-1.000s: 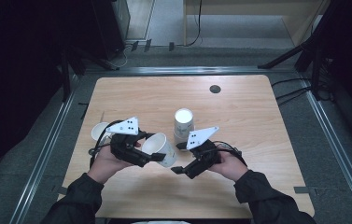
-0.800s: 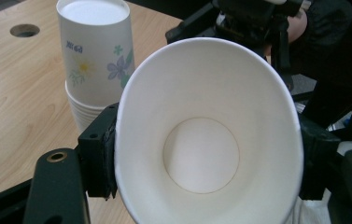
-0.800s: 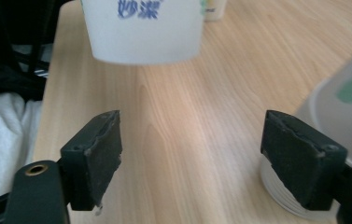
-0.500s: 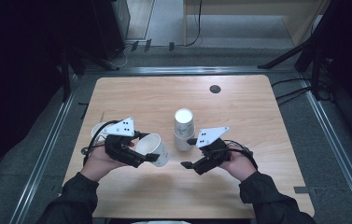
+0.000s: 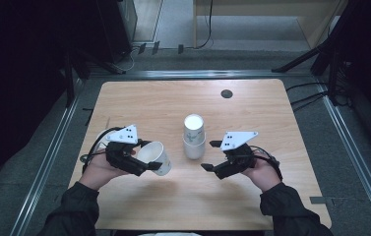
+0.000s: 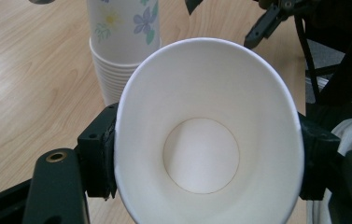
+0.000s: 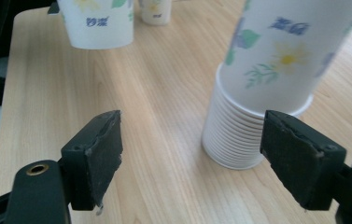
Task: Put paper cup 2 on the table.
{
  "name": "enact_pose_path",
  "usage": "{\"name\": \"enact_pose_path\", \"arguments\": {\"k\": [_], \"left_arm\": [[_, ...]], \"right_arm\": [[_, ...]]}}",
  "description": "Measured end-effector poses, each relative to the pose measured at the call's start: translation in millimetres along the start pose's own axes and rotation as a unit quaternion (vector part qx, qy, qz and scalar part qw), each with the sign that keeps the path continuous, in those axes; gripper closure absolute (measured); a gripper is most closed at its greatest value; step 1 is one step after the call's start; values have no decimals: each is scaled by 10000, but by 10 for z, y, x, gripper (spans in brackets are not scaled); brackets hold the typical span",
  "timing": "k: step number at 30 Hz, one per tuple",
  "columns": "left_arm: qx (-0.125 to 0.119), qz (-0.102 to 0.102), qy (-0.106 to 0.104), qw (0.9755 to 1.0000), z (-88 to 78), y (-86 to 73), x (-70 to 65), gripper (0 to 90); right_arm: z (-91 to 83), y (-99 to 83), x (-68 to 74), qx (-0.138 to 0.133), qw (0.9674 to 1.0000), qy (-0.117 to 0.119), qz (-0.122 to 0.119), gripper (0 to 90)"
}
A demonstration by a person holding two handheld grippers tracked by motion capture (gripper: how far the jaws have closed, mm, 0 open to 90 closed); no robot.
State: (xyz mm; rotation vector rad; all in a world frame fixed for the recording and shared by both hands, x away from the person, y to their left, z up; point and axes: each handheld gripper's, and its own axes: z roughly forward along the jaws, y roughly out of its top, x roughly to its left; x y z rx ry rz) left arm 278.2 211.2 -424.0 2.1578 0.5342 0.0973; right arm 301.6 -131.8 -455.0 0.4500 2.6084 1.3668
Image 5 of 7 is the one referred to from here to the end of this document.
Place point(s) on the upturned printed paper cup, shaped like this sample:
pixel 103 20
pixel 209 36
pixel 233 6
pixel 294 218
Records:
pixel 193 151
pixel 194 128

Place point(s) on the metal floor rail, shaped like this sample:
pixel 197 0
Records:
pixel 357 157
pixel 47 167
pixel 199 74

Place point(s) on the black metal stand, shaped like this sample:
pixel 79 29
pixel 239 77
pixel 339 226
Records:
pixel 74 65

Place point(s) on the black tripod stand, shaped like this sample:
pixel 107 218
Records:
pixel 330 39

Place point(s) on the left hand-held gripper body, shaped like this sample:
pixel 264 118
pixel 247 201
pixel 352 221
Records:
pixel 122 154

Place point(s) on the person's right hand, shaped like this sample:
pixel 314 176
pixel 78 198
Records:
pixel 263 173

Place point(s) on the light wooden furniture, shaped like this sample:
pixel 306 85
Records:
pixel 314 19

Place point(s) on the black cabinet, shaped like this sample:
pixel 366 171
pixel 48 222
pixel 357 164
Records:
pixel 115 29

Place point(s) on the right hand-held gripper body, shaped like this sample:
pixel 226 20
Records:
pixel 235 157

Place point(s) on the grey tape strip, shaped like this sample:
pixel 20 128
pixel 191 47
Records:
pixel 320 200

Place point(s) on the printed white paper cup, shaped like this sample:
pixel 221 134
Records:
pixel 155 154

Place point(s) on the dark round table grommet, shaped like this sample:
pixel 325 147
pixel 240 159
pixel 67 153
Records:
pixel 226 93

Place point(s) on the person's left hand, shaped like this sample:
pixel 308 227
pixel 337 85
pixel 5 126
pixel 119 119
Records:
pixel 99 172

